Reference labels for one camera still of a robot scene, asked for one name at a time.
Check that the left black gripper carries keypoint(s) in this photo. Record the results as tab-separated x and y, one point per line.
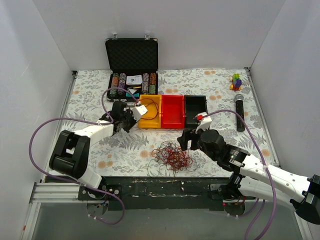
126	122

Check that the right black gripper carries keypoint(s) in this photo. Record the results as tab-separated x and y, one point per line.
191	139

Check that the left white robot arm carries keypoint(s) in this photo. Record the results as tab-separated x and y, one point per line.
70	155

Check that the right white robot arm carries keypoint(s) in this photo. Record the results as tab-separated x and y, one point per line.
251	178

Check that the yellow plastic bin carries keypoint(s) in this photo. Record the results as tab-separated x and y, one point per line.
152	119

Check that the black plastic bin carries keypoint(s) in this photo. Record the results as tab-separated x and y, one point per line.
194	105

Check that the red plastic bin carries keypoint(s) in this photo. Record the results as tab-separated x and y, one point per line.
172	112

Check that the floral table mat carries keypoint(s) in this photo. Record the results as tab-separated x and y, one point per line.
156	152

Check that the playing card deck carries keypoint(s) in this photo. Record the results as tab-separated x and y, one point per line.
132	80

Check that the black poker chip case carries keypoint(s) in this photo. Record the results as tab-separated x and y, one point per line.
130	57

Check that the black microphone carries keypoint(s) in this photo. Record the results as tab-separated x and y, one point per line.
239	108

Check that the colourful toy block figure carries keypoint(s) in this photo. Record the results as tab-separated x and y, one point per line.
235	82

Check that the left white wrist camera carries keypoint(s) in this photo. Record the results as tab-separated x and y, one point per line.
138	112

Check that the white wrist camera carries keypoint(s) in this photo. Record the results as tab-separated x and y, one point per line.
204	122
138	112

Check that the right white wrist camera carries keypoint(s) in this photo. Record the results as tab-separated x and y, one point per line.
204	122

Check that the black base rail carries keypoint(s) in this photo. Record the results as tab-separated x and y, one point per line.
157	193

